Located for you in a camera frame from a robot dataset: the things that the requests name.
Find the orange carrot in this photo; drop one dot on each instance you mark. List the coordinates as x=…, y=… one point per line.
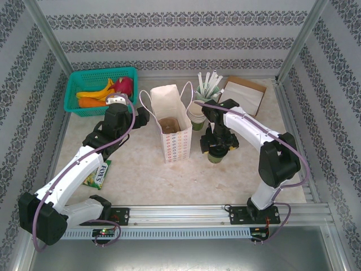
x=90, y=103

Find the aluminium frame post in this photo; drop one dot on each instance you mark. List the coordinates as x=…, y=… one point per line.
x=301, y=39
x=48, y=36

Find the right aluminium frame post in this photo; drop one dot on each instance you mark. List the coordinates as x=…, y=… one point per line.
x=301, y=39

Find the brown cardboard box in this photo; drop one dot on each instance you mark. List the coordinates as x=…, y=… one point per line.
x=251, y=83

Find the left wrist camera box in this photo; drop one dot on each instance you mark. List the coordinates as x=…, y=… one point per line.
x=117, y=99

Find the aluminium mounting rail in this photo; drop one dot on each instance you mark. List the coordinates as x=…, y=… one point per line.
x=180, y=214

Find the white printed paper bag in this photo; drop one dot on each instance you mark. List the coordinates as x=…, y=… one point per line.
x=175, y=146

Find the white wrapped straw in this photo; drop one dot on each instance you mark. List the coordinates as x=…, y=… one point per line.
x=197, y=92
x=200, y=83
x=220, y=92
x=212, y=83
x=216, y=84
x=206, y=83

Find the small circuit board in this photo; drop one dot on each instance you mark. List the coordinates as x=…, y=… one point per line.
x=103, y=232
x=259, y=234

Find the brown pulp cup carrier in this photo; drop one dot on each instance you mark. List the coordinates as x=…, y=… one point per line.
x=169, y=125

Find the teal plastic basket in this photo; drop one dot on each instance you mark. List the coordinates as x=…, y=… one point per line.
x=84, y=76

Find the left aluminium frame post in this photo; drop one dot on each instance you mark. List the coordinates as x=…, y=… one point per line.
x=48, y=36

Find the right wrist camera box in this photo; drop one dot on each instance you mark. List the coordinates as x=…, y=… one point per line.
x=211, y=127

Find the right small circuit board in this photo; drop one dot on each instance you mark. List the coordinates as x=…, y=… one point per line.
x=259, y=234

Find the left small circuit board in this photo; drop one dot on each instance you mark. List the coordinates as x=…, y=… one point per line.
x=103, y=232

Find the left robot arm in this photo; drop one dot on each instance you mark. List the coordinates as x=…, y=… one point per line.
x=70, y=175

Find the right aluminium table side rail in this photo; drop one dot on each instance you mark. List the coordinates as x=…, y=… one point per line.
x=288, y=113

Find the green paper cup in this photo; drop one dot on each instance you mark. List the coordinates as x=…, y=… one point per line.
x=216, y=158

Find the yellow banana bunch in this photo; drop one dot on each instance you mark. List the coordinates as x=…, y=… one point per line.
x=93, y=94

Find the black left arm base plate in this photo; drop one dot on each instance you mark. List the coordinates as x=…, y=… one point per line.
x=122, y=216

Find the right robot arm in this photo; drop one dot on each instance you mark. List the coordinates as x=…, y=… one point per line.
x=245, y=127

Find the pale green mug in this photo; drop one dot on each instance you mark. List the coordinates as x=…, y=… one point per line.
x=198, y=96

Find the green yellow candy bag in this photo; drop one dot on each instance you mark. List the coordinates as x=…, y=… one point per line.
x=98, y=175

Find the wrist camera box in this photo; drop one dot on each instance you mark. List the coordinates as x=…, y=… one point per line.
x=117, y=99
x=211, y=127

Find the stack of green paper cups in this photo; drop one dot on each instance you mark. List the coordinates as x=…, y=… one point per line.
x=196, y=118

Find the white paper napkins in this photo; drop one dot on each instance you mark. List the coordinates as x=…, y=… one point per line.
x=248, y=96

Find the pink dragon fruit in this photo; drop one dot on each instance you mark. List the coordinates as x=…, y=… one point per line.
x=124, y=84

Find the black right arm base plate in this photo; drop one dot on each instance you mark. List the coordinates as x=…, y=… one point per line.
x=237, y=215

